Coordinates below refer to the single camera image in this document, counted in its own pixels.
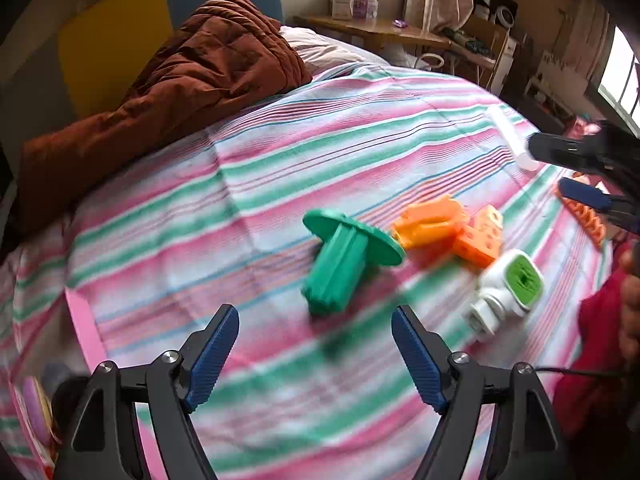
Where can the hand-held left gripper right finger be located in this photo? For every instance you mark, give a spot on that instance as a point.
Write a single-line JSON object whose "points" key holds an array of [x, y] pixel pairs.
{"points": [[415, 355]]}

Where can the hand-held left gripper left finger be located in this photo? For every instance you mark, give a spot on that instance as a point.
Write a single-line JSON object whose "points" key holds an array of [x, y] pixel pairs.
{"points": [[215, 355]]}

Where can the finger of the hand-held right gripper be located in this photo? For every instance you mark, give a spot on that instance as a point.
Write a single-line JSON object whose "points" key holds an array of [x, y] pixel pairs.
{"points": [[582, 192], [555, 147]]}

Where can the green flanged plastic toy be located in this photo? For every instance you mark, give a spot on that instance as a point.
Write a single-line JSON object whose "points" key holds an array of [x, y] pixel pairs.
{"points": [[340, 270]]}

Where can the person's red-sleeved right forearm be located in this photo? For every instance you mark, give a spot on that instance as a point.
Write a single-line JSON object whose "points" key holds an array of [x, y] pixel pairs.
{"points": [[595, 360]]}

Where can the person's right hand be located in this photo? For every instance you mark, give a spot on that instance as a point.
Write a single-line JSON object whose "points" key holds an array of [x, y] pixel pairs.
{"points": [[631, 305]]}

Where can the orange ridged strip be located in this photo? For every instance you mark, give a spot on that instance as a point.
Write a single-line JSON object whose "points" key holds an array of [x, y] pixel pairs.
{"points": [[587, 220]]}

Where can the white plastic tube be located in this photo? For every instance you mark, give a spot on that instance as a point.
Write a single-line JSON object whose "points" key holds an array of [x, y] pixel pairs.
{"points": [[510, 135]]}

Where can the bright window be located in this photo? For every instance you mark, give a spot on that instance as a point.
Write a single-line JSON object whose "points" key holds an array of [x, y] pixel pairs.
{"points": [[622, 90]]}

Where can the white green plug toy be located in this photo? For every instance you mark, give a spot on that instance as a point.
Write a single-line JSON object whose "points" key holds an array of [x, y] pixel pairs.
{"points": [[500, 300]]}

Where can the orange perforated block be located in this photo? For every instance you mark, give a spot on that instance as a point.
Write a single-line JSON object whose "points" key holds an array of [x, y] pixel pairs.
{"points": [[480, 242]]}

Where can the orange ribbed plastic toy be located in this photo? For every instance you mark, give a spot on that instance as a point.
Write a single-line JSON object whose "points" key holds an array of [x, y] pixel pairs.
{"points": [[430, 222]]}

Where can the purple patterned oval toy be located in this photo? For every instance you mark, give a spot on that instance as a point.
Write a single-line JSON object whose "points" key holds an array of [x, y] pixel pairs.
{"points": [[37, 410]]}

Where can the pink green striped bed sheet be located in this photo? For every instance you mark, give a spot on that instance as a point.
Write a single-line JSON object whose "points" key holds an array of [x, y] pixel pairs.
{"points": [[250, 160]]}

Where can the wooden desk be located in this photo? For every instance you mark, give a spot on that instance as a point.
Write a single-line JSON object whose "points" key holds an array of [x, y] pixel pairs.
{"points": [[380, 27]]}

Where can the small pink purple box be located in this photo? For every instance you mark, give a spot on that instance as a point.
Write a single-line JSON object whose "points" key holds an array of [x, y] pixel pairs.
{"points": [[365, 7]]}

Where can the white pillow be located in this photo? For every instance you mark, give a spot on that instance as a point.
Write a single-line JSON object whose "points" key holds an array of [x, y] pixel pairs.
{"points": [[330, 50]]}

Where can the brown quilt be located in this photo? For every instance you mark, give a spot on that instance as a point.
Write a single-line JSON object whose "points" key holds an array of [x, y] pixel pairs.
{"points": [[200, 60]]}

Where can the colourful panelled headboard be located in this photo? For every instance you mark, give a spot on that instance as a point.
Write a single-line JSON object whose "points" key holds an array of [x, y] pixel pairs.
{"points": [[115, 35]]}

